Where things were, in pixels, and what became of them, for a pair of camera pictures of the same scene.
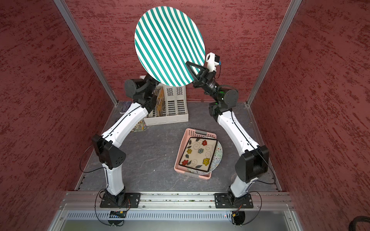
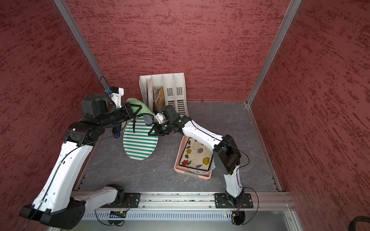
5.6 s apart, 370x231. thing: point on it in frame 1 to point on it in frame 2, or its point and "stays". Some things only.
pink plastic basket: (188, 134) stays
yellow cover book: (160, 103) stays
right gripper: (200, 82) to (159, 130)
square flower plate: (199, 154) stays
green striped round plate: (166, 38) to (139, 145)
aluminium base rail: (174, 201) stays
